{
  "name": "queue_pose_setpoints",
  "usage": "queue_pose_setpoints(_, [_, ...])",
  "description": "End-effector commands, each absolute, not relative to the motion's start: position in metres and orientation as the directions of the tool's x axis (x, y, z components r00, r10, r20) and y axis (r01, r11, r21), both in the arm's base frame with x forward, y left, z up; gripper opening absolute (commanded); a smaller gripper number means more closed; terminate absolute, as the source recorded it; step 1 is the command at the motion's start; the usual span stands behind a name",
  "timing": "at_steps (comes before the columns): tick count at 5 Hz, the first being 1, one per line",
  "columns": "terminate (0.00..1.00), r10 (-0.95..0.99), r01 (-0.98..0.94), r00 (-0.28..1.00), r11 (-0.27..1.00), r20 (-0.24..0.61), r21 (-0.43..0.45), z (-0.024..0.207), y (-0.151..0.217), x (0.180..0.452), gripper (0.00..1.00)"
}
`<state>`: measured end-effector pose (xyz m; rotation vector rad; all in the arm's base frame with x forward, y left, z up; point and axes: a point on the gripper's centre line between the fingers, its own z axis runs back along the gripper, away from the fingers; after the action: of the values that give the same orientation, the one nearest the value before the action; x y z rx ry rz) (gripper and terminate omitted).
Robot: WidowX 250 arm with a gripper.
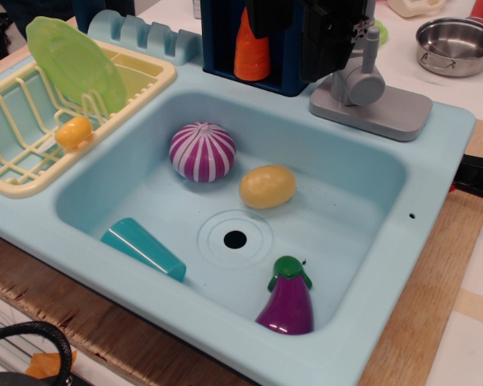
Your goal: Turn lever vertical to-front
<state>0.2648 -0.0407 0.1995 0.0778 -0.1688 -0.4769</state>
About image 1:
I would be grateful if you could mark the dark blue utensil box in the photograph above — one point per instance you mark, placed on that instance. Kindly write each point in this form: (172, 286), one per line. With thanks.
(220, 23)

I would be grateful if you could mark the grey toy faucet lever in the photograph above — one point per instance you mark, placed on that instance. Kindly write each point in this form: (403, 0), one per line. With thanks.
(359, 82)

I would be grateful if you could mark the green plastic plate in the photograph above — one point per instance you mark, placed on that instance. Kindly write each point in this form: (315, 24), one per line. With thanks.
(74, 63)

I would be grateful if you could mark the purple toy eggplant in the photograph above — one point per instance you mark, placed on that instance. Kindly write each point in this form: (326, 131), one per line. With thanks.
(289, 308)

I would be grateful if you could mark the steel cooking pot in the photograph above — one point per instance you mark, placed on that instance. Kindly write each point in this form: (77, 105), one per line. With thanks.
(451, 47)

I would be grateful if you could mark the small yellow toy piece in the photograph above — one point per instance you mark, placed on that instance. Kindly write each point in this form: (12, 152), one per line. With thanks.
(74, 132)

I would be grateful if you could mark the small green toy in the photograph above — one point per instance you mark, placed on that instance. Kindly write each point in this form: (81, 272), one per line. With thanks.
(383, 32)

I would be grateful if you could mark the orange paper scrap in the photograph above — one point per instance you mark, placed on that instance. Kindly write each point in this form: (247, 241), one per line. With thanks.
(44, 365)

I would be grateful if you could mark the teal plastic cup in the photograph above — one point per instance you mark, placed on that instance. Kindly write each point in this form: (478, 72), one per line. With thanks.
(131, 238)

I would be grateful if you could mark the orange toy carrot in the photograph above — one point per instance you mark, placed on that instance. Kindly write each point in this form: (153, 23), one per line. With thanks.
(252, 55)

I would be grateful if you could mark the cream plastic container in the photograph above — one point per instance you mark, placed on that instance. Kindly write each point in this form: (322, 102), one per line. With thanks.
(414, 8)

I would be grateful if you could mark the black clamp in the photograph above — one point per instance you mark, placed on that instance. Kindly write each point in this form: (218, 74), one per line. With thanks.
(469, 176)

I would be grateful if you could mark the light blue toy sink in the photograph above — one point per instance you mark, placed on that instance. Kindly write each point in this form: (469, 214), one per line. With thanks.
(363, 208)

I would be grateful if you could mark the yellow dish rack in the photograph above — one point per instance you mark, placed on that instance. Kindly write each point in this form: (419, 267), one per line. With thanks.
(32, 110)

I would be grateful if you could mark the yellow toy potato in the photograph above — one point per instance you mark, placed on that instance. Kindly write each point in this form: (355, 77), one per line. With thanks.
(267, 186)

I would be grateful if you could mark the grey faucet base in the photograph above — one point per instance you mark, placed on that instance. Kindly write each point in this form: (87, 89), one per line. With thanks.
(399, 115)

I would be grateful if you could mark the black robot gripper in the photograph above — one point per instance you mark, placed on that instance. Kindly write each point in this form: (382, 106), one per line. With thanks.
(331, 29)

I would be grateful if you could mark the purple striped toy onion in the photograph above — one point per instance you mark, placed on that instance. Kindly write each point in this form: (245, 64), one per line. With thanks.
(202, 152)

